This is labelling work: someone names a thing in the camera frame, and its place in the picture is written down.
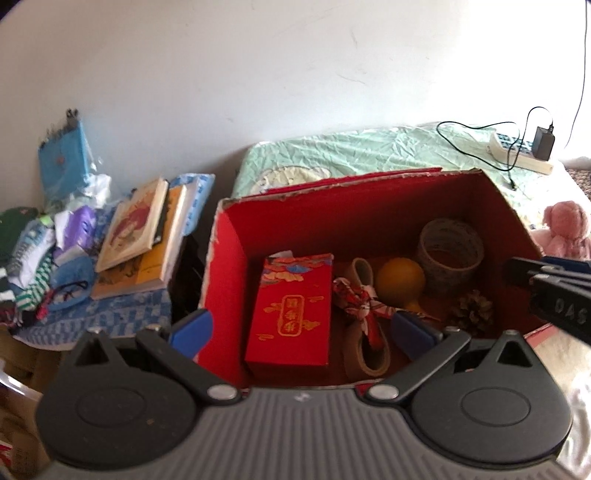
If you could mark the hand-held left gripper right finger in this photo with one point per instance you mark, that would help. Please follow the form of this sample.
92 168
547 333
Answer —
411 332

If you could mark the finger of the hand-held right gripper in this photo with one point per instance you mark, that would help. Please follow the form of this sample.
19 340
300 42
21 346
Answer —
568 266
521 272

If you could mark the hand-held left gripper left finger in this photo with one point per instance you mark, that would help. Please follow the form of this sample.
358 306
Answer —
191 333

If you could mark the brown wooden gourd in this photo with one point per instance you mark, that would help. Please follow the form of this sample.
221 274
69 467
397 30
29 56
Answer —
399 281

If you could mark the red cardboard box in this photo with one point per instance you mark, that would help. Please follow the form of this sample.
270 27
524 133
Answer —
226 286

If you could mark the brown packing tape roll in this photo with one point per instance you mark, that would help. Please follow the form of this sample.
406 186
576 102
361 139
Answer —
434 277

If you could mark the brown pine cone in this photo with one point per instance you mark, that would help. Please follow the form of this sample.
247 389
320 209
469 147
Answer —
471 311

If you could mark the red patterned tissue box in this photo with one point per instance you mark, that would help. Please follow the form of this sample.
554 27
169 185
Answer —
286 341

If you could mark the pink plush toy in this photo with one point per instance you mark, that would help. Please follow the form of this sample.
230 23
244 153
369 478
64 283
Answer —
568 226

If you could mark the stack of books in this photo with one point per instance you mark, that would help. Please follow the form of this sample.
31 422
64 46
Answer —
154 267

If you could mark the blue checkered cloth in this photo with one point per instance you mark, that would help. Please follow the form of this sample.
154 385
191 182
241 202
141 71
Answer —
115 314

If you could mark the dark patterned cloth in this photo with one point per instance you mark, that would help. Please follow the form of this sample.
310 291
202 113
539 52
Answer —
581 182

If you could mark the cream book with red picture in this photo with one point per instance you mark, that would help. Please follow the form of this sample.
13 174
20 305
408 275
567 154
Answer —
129 226

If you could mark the white power strip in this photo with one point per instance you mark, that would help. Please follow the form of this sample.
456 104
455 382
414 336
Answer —
503 147

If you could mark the purple package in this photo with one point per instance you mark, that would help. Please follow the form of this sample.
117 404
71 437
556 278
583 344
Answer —
83 226

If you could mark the pile of folded clothes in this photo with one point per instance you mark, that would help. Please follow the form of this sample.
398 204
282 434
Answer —
37 281

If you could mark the brown cardboard box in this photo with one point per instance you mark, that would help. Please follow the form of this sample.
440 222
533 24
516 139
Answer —
23 369

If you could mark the crumpled white plastic bag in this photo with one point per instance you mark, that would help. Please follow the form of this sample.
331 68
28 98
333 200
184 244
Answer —
97 187

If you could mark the blue plastic-wrapped package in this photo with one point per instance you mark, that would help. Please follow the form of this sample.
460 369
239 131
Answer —
62 161

